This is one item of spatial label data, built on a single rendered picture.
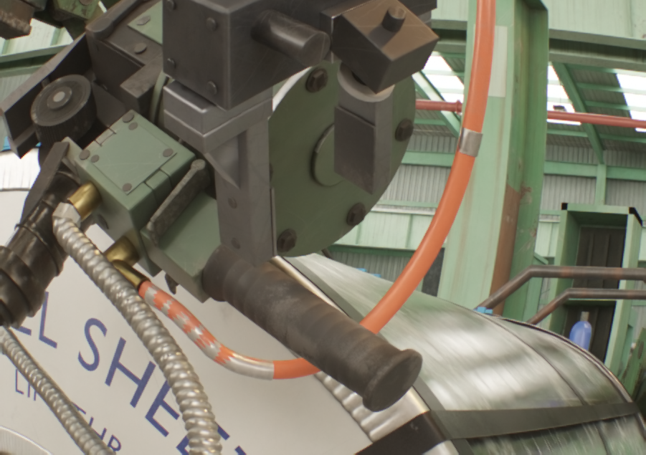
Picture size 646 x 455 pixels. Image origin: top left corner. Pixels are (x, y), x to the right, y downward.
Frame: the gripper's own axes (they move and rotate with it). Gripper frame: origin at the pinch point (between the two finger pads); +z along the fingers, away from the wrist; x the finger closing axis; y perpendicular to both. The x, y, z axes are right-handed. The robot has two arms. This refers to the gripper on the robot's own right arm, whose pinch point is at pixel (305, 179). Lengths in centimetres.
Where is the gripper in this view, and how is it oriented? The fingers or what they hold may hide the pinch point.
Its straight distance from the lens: 53.8
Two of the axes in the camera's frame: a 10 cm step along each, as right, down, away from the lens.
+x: 7.1, -4.4, 5.5
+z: -0.1, 7.8, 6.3
